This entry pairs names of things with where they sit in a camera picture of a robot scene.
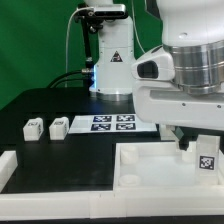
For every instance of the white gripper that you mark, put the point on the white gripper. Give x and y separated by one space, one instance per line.
181 86

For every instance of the white square tabletop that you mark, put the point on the white square tabletop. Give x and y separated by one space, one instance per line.
157 164

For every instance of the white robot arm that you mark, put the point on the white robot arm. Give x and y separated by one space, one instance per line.
188 23

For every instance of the white sheet with tags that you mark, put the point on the white sheet with tags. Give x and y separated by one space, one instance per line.
110 123

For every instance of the white U-shaped obstacle fence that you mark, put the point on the white U-shaped obstacle fence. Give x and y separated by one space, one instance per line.
128 202

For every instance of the black camera on stand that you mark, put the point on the black camera on stand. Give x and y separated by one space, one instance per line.
102 19

